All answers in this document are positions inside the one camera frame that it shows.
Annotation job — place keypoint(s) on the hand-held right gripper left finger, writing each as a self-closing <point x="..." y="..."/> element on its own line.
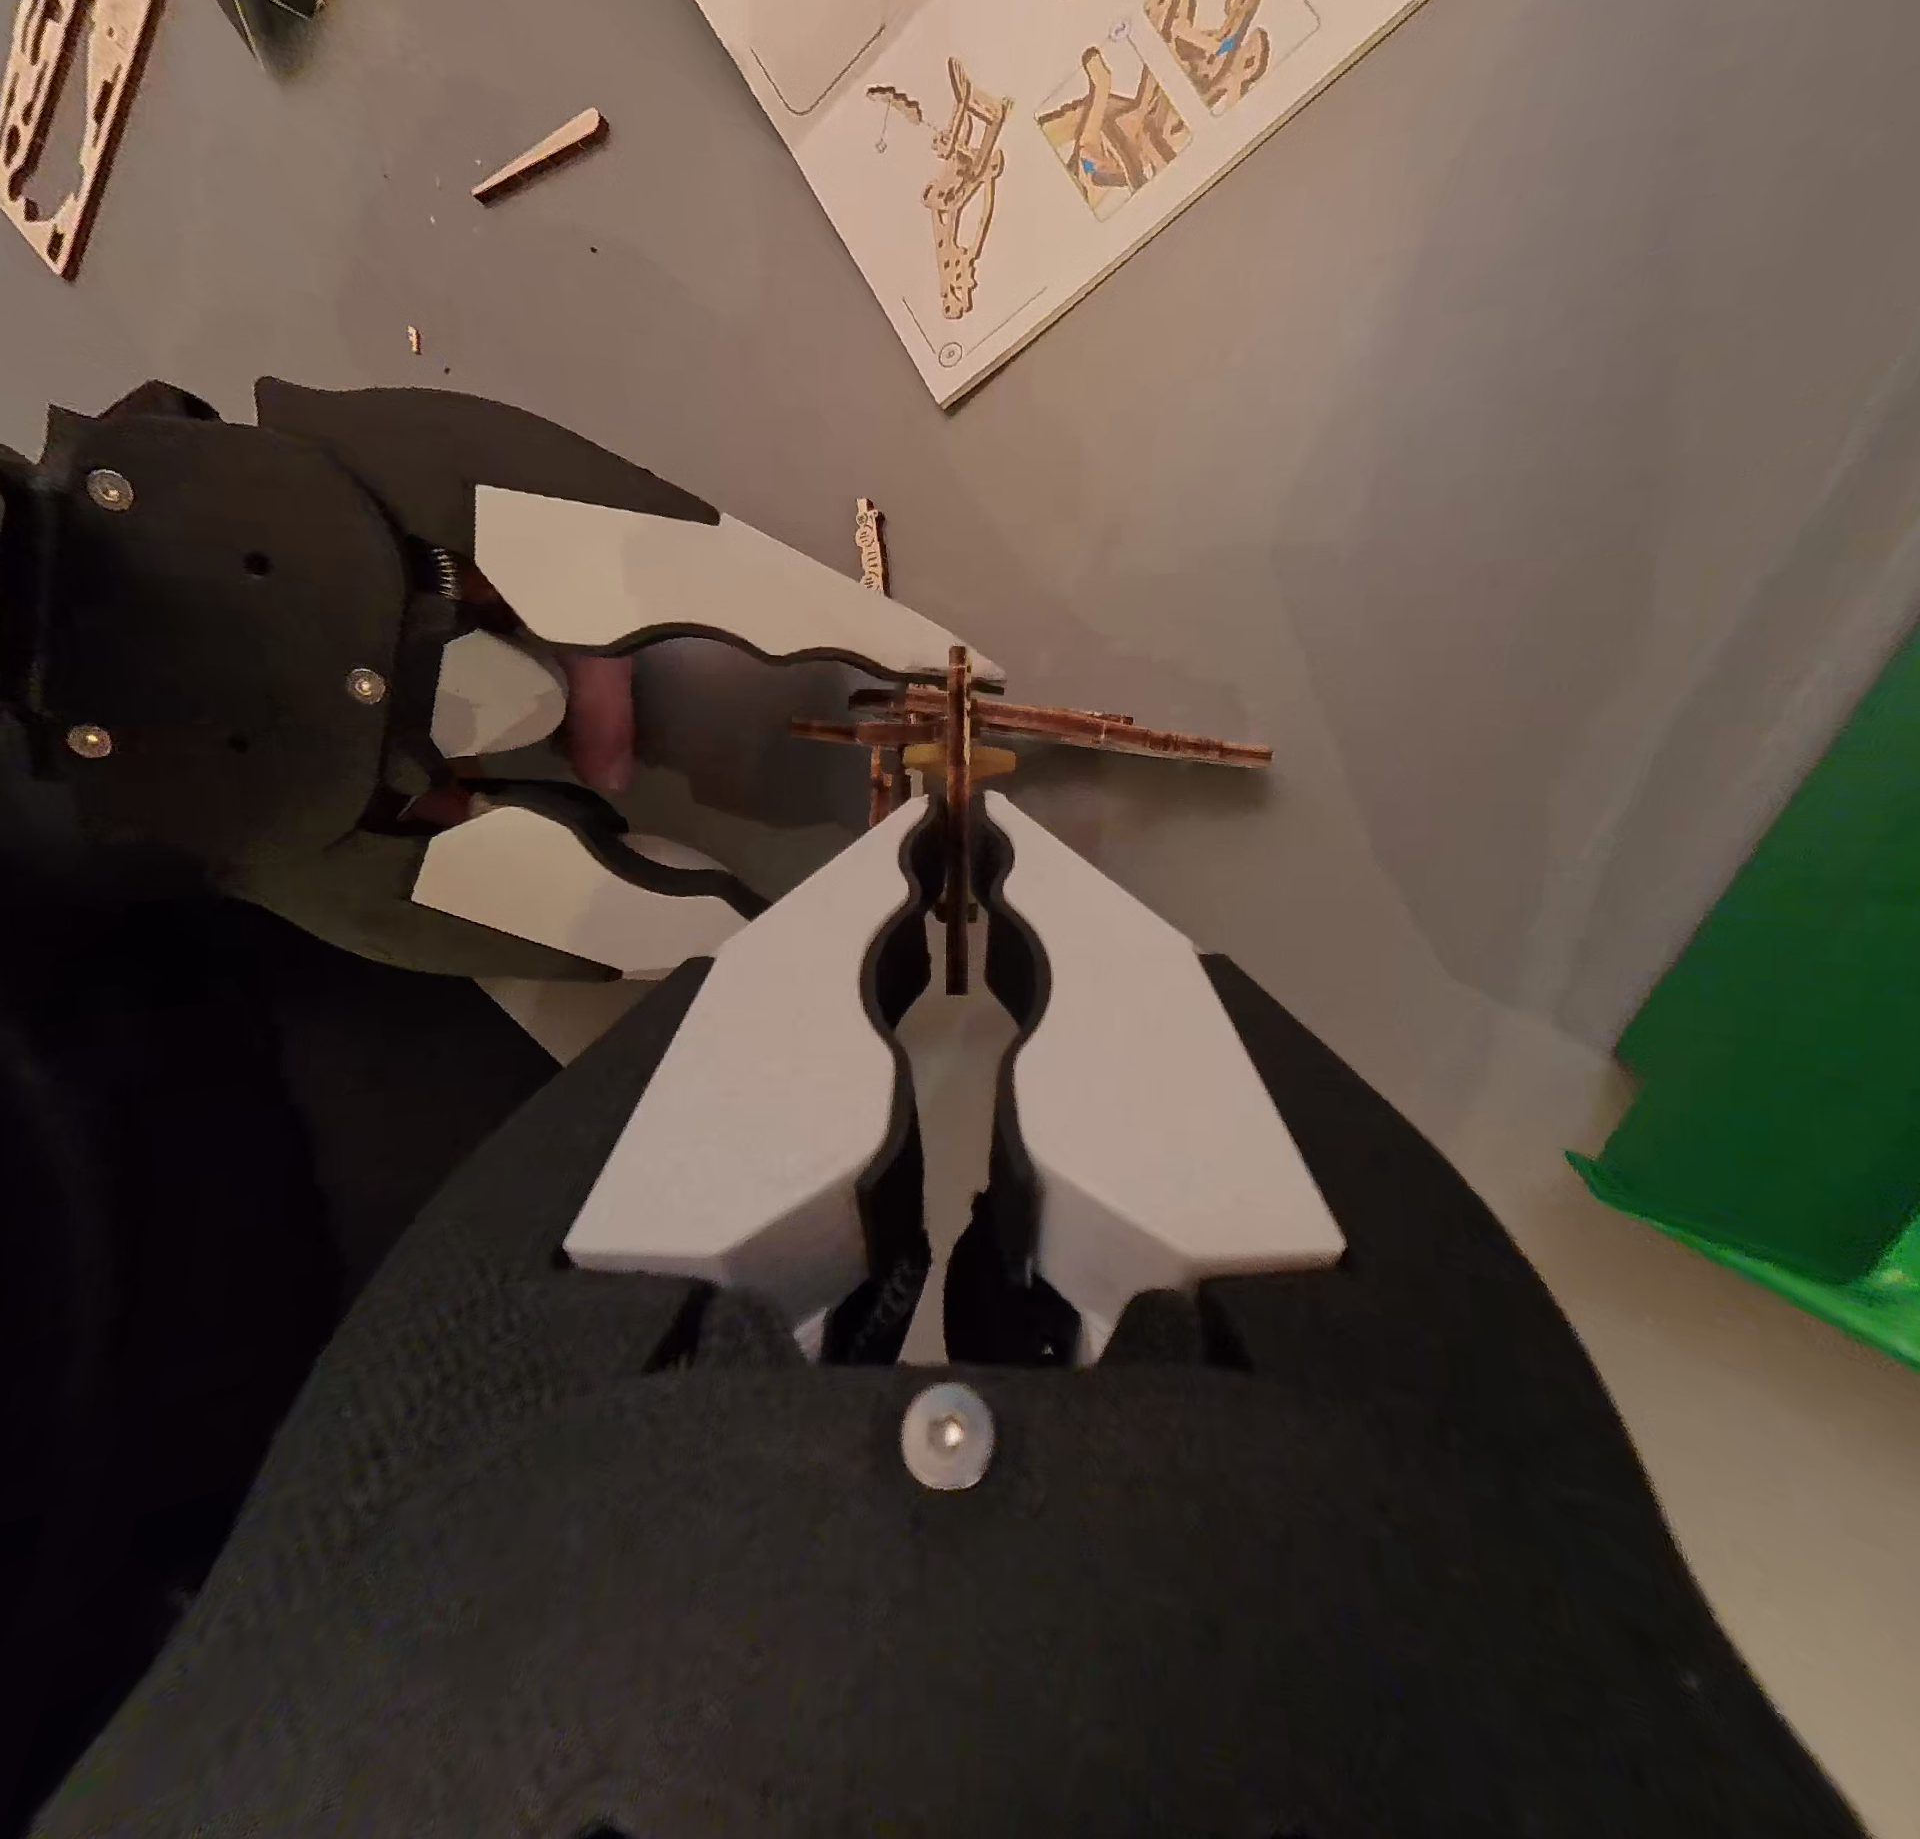
<point x="736" y="1104"/>

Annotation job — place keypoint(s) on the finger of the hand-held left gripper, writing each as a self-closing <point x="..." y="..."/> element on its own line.
<point x="556" y="894"/>
<point x="675" y="572"/>

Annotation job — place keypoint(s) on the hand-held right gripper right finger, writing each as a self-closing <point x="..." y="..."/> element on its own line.
<point x="1170" y="1104"/>

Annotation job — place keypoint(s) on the wooden model lever assembly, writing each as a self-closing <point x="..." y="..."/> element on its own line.
<point x="955" y="880"/>

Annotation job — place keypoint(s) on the person's left hand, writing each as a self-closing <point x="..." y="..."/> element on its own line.
<point x="603" y="729"/>

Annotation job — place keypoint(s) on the small toothed wooden part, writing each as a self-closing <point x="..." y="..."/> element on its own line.
<point x="871" y="548"/>

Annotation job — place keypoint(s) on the wooden wedge stick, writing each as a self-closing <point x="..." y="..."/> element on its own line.
<point x="540" y="157"/>

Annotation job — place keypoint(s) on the laser-cut wooden kit sheet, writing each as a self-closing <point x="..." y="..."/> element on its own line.
<point x="76" y="115"/>

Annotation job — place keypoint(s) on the open instruction booklet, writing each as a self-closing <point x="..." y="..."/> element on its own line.
<point x="1051" y="98"/>

